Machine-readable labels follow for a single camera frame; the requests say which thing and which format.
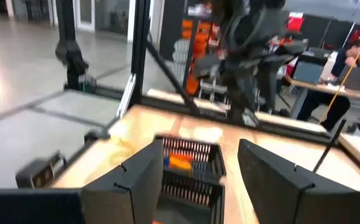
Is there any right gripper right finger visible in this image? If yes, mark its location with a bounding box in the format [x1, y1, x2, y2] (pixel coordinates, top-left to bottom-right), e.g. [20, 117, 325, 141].
[237, 138, 360, 224]

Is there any grey monitor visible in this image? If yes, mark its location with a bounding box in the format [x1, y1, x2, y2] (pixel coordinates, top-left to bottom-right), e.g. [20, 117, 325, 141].
[292, 60, 324, 85]

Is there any wooden office desk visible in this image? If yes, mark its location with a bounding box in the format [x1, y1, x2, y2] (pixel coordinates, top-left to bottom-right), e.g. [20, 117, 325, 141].
[287, 77, 360, 103]

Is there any yellow hanging cable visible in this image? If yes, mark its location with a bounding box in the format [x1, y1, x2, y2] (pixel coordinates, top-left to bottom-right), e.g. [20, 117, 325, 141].
[318, 14, 360, 124]

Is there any white light strip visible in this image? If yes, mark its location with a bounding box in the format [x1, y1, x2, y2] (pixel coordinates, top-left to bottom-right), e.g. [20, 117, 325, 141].
[116, 73, 137, 119]

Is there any yellow rubber band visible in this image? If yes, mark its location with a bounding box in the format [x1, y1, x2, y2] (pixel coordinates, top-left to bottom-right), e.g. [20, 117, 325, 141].
[109, 138, 137, 166]

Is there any person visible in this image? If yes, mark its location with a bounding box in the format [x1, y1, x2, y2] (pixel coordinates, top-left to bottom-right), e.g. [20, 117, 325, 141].
[296, 39, 360, 131]

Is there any red sign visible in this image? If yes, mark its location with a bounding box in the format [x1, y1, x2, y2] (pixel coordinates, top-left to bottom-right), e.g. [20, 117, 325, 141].
[287, 11, 305, 32]

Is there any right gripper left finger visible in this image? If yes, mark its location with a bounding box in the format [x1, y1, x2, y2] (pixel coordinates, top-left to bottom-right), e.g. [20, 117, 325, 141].
[80, 138, 165, 224]

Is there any black pedestal stand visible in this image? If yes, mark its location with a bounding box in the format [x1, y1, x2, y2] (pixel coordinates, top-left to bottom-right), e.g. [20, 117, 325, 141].
[54, 0, 97, 94]

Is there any orange storage bin rack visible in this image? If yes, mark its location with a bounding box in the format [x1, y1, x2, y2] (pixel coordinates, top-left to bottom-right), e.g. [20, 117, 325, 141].
[181, 17, 219, 96]

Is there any black aluminium table frame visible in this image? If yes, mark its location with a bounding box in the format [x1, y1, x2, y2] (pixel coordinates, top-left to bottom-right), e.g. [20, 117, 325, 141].
[63, 0, 348, 175]

